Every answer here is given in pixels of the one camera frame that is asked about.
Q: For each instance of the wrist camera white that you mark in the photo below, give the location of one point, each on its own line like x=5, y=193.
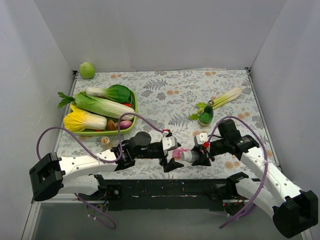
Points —
x=169, y=143
x=200, y=139

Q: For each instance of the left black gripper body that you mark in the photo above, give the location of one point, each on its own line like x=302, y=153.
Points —
x=163, y=153

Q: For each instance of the small orange capped jar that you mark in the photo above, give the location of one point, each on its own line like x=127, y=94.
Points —
x=105, y=140

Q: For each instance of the green napa cabbage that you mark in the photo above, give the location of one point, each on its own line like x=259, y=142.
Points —
x=103, y=107

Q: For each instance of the pink weekly pill organizer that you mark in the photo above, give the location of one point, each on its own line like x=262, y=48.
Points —
x=176, y=153

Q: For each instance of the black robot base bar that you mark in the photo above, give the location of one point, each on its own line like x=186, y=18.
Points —
x=167, y=194

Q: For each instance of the aluminium frame rail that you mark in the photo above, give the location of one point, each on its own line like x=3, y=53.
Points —
x=34, y=214

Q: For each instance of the celery stalk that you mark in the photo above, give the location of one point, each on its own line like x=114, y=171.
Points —
x=218, y=102

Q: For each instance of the green glass bottle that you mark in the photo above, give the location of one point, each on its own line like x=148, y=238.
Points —
x=207, y=115

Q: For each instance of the round green cabbage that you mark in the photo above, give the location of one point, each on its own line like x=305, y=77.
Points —
x=87, y=70

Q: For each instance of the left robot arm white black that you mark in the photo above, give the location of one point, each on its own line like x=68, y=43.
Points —
x=53, y=175

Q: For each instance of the red chili pepper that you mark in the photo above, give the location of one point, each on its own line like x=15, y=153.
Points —
x=128, y=105

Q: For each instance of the floral table mat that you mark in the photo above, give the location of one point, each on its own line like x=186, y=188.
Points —
x=166, y=99

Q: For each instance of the yellow napa cabbage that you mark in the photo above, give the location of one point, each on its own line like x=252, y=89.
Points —
x=79, y=120

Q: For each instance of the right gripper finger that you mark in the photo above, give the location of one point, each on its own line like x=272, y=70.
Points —
x=197, y=150
x=203, y=161

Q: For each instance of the purple onion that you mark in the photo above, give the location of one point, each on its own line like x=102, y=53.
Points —
x=125, y=124

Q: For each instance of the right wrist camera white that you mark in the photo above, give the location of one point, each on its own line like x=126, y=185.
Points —
x=200, y=139

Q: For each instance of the white pill bottle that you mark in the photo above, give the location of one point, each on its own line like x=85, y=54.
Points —
x=189, y=156

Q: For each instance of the bok choy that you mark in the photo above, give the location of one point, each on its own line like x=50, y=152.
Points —
x=117, y=93

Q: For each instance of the brown mushroom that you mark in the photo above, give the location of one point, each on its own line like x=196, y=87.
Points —
x=111, y=125

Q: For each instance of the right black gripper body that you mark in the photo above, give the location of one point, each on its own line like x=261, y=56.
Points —
x=204, y=153

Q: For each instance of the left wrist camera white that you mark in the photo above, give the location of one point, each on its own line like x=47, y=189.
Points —
x=169, y=143

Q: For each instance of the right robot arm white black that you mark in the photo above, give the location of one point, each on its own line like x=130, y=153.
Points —
x=292, y=209

